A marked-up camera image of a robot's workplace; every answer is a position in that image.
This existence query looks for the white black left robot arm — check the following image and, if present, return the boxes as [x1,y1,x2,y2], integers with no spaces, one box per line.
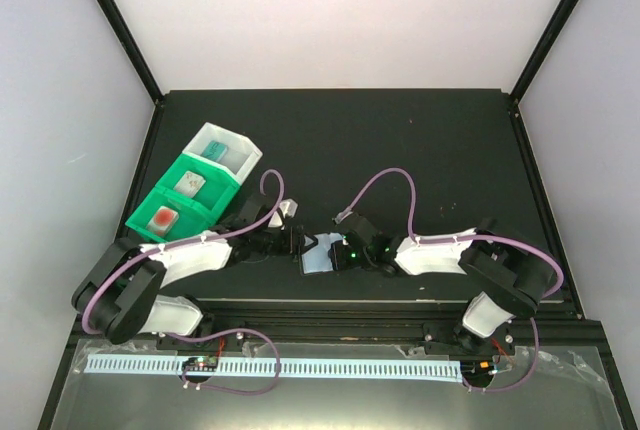
[72,195,318,349]

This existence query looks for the green bin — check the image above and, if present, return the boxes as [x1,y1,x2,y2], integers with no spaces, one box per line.
[125,188,211,243]
[156,154,240,219]

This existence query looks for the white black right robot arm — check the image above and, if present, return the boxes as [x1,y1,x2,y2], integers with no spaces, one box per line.
[326,212,564,354]

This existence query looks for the red circle card in bin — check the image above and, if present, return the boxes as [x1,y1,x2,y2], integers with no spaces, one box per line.
[146,206,179,237]

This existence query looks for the teal card in white bin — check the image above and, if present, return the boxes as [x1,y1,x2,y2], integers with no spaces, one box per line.
[201,140,228,162]

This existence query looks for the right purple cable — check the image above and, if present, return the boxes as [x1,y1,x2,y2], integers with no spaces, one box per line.
[333,167,565,394]

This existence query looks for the white slotted cable duct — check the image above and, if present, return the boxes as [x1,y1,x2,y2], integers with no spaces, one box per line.
[84,354,463,383]

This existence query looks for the green bin middle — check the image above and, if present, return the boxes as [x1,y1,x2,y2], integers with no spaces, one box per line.
[156,154,240,219]

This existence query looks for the black right frame post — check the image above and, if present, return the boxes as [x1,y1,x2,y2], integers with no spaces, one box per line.
[510,0,580,103]

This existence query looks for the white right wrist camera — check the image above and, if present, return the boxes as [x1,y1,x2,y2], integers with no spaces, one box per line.
[333,207,358,245]

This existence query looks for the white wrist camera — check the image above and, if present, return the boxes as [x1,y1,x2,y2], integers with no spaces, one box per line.
[333,207,358,245]
[268,199,298,228]

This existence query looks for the controller board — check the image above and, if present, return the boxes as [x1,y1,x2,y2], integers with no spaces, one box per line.
[460,356,501,378]
[181,356,218,375]

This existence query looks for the white card in green bin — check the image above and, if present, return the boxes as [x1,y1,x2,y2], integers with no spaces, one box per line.
[173,171,206,198]

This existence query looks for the green bin near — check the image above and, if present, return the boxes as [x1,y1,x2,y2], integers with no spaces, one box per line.
[125,188,211,243]

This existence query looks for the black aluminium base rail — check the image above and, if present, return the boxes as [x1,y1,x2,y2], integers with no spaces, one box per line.
[188,302,609,352]

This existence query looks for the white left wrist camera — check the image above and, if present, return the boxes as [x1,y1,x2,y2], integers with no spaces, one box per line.
[268,199,298,228]

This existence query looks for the white bin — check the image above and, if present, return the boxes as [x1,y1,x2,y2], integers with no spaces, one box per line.
[182,122,263,185]

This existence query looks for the right controller board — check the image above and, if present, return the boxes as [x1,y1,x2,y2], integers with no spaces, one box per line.
[460,356,501,378]

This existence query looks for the left controller board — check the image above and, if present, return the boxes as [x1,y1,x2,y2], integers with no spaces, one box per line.
[181,356,218,375]

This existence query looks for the black frame post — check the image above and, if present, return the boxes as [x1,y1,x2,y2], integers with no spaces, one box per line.
[95,0,164,104]
[510,0,580,103]

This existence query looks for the black left frame post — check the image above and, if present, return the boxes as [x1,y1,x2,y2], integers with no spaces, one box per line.
[95,0,164,104]

